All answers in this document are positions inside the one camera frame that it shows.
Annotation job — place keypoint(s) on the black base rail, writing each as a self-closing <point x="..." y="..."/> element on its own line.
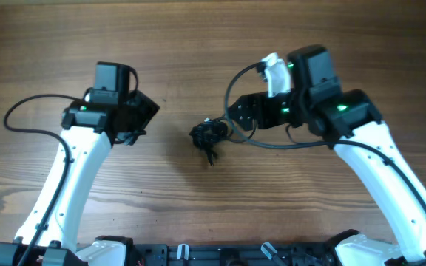
<point x="231" y="255"/>

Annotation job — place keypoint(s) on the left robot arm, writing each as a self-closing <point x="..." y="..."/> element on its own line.
<point x="109" y="113"/>

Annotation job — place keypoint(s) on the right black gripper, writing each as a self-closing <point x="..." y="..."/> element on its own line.
<point x="269" y="117"/>

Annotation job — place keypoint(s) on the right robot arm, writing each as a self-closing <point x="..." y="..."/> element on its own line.
<point x="304" y="90"/>

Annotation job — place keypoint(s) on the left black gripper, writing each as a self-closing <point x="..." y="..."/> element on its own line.
<point x="149" y="106"/>

